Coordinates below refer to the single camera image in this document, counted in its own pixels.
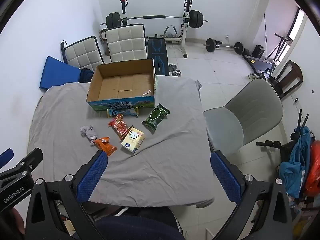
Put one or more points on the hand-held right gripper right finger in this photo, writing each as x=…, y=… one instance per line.
x=226, y=177

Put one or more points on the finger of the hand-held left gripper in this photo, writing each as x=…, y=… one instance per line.
x=28, y=160
x=6, y=156

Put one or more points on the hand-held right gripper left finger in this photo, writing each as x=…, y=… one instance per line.
x=91, y=177

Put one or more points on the orange snack packet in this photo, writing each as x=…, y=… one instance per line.
x=106, y=146

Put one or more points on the grey sock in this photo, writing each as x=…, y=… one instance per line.
x=88, y=131

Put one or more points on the yellow white tissue pack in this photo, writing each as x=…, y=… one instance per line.
x=133, y=140

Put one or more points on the red snack packet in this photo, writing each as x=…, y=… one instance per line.
x=120, y=127

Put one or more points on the black scooter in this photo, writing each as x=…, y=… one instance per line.
x=280, y=145

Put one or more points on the grey tablecloth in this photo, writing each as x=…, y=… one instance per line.
x=162, y=155

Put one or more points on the person's dark blue clothing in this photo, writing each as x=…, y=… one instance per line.
x=140, y=227

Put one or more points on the blue cloth bag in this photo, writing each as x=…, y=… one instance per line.
x=296, y=165

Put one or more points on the blue yellow flat packet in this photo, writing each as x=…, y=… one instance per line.
x=123, y=112

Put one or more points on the grey green swivel chair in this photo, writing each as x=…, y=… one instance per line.
x=252, y=107

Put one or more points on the green snack packet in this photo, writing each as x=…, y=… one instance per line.
x=155, y=118

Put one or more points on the orange red plastic bag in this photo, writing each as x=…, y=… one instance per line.
x=313, y=170

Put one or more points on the blue foam mat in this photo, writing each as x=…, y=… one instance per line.
x=58, y=73

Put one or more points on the open cardboard box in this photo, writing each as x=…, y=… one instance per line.
x=120, y=85

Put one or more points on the dark blue cloth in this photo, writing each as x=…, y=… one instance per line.
x=87, y=75

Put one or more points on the chrome dumbbell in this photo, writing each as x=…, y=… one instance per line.
x=177, y=73
x=172, y=67

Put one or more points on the black treadmill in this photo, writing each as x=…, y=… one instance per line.
x=258, y=63

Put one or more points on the white quilted chair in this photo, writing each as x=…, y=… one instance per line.
x=81, y=52
x=125, y=43

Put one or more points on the brown wooden chair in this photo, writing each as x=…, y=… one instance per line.
x=291, y=76

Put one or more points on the black speaker box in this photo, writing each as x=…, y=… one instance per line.
x=258, y=51

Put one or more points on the short barbell with black plates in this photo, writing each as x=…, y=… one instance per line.
x=225, y=46

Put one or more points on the black blue weight bench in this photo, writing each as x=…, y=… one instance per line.
x=157, y=55

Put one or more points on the black tripod stand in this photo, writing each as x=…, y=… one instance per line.
x=281, y=42

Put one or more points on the white barbell rack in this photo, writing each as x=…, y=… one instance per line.
x=186, y=33

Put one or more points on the window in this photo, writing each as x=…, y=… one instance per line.
x=297, y=30

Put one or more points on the long barbell with black plates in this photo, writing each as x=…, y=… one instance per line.
x=153, y=17

